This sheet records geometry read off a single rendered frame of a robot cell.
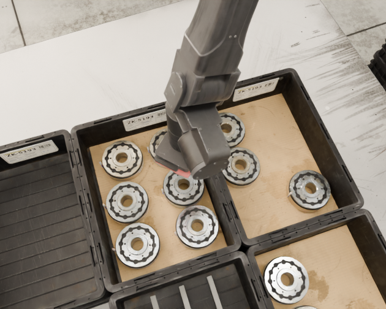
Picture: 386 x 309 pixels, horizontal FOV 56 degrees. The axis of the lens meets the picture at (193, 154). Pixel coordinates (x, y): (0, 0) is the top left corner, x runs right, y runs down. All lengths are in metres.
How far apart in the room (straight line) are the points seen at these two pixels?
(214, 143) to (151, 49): 0.87
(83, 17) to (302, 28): 1.43
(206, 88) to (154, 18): 0.96
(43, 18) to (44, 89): 1.25
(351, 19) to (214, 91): 2.15
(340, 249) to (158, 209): 0.45
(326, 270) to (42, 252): 0.67
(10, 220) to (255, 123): 0.68
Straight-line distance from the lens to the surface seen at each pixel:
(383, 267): 0.94
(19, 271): 0.98
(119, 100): 1.21
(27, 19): 2.53
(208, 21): 0.43
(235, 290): 0.90
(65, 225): 0.96
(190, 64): 0.45
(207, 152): 0.48
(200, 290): 0.90
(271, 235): 0.84
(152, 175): 0.95
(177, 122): 0.52
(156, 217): 0.92
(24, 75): 1.35
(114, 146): 0.96
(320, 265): 0.95
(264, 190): 0.96
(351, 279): 0.98
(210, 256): 0.80
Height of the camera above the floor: 1.72
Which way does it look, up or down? 67 degrees down
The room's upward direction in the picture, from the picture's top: 4 degrees clockwise
